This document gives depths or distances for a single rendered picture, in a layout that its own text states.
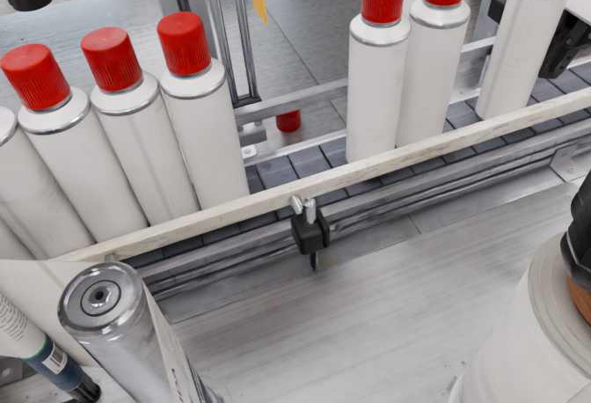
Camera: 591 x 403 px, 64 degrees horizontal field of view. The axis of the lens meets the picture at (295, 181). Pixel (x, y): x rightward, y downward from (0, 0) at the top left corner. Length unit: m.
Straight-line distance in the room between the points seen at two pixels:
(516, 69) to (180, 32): 0.34
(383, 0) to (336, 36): 0.42
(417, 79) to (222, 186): 0.21
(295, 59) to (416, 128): 0.32
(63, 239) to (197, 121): 0.16
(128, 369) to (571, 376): 0.20
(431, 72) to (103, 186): 0.30
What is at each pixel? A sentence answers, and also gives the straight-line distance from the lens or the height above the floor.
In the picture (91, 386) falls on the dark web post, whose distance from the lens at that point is 0.42.
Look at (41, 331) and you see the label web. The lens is 0.35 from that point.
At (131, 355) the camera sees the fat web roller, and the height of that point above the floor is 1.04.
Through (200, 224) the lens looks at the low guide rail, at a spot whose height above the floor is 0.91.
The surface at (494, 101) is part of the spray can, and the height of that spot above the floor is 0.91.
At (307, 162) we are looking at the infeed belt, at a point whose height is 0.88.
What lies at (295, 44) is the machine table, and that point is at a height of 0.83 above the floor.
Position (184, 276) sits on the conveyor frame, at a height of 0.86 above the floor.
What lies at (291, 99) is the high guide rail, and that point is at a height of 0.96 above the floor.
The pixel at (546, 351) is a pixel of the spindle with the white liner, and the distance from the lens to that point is 0.24.
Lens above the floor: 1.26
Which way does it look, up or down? 48 degrees down
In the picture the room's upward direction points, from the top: 5 degrees counter-clockwise
